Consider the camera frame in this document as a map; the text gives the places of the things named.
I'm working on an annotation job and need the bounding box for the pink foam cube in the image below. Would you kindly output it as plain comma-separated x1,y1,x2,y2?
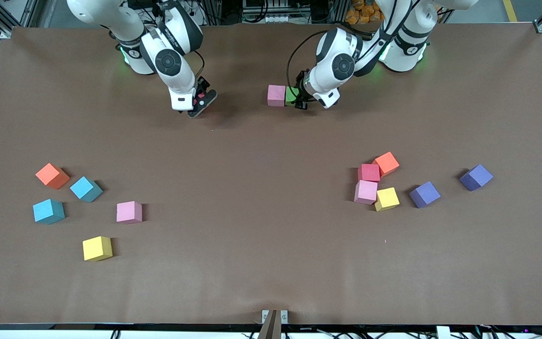
267,85,287,107
354,180,378,205
116,201,143,224

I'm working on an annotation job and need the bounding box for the orange foam cube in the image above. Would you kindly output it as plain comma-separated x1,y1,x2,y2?
372,152,400,178
35,163,71,190

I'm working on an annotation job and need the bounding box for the orange fruit bag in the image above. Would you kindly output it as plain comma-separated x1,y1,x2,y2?
345,0,384,25

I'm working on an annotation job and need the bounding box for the yellow foam cube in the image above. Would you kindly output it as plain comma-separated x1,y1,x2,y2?
82,236,113,262
375,187,400,212

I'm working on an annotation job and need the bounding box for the blue foam cube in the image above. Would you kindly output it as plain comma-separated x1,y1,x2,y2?
70,177,104,203
33,199,65,225

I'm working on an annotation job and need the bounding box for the purple foam cube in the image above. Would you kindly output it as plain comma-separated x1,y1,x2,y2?
409,181,441,209
459,164,494,192

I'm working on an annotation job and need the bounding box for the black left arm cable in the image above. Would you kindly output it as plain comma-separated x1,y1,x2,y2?
287,29,330,95

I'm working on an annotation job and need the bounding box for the metal table edge bracket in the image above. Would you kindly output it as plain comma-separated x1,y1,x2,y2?
262,309,289,339

